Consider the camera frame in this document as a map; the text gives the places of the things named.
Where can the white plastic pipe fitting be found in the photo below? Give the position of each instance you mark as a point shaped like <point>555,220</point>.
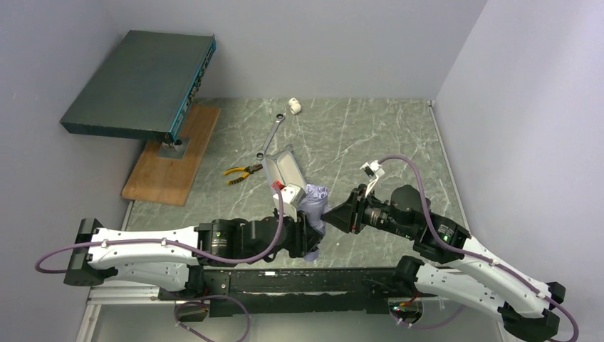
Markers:
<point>294,106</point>

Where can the silver combination wrench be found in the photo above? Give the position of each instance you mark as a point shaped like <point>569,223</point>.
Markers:
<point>261,153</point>

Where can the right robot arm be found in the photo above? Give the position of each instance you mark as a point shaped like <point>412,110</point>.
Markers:
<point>453,264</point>

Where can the yellow handled pliers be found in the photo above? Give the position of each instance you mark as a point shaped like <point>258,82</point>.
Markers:
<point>245,172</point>

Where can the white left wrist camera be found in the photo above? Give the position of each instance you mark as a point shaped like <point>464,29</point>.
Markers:
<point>287,199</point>

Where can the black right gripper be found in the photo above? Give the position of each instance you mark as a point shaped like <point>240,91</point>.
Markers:
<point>355,212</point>

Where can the purple folding umbrella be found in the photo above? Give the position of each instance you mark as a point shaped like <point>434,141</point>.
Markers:
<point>314,204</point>

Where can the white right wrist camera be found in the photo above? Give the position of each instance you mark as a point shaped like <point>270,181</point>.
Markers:
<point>374,171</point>

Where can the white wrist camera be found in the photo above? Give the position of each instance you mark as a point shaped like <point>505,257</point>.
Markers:
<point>287,199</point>
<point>374,171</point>

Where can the dark teal network switch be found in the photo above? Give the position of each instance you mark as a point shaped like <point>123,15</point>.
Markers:
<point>144,89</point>

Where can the wooden board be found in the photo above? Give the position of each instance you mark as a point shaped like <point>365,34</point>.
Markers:
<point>166,177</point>

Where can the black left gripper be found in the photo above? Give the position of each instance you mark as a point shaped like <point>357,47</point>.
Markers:
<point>305,234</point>

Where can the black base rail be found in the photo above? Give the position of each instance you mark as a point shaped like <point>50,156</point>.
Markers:
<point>292,291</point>

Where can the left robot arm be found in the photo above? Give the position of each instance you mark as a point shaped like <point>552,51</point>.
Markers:
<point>173,259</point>

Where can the grey metal stand bracket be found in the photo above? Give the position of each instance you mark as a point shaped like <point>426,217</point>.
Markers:
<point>175,150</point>

